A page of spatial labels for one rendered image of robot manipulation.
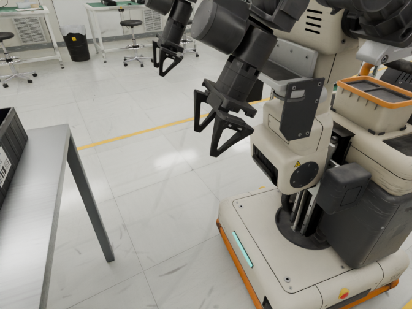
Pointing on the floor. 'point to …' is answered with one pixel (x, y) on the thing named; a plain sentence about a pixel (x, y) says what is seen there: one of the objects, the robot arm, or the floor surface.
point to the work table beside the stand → (40, 216)
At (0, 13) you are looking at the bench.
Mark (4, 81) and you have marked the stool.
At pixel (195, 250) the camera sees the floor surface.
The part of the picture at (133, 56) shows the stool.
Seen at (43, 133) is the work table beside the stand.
